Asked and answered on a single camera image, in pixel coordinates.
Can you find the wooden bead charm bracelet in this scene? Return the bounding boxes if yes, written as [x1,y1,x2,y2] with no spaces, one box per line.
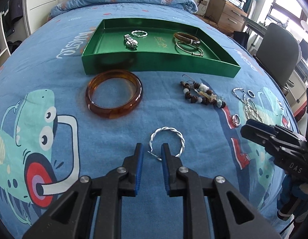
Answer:
[179,74,226,109]

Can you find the amber resin bangle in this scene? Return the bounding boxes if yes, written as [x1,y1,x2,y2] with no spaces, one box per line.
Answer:
[85,69,144,119]

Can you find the green jewelry tray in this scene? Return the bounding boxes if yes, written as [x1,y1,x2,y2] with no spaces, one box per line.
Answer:
[82,18,241,78]

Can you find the twisted silver bangle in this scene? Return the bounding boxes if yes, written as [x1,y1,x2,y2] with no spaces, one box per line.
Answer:
[147,126,185,161]

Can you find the silver link watch bracelet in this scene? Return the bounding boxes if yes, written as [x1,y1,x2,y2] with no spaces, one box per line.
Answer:
[123,33,139,51]

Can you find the wooden nightstand drawers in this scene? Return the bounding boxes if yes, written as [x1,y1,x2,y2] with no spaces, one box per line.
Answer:
[204,0,247,33]

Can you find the dark tote bag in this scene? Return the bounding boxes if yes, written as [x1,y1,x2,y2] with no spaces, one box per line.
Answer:
[233,31,249,49]

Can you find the brown horn bangle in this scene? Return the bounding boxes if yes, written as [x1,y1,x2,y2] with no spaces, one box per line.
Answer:
[173,32,200,46]

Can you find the white wardrobe shelves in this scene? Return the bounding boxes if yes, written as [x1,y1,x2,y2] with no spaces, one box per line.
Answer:
[0,0,58,67]

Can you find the grey office chair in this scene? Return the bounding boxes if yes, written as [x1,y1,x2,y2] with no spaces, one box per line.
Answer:
[254,23,302,95]

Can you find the silver chain necklace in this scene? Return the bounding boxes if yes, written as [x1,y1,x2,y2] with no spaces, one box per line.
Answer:
[232,87,263,123]

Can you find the thin silver bangle pair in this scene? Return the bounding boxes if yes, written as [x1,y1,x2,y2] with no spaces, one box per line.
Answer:
[175,41,204,57]

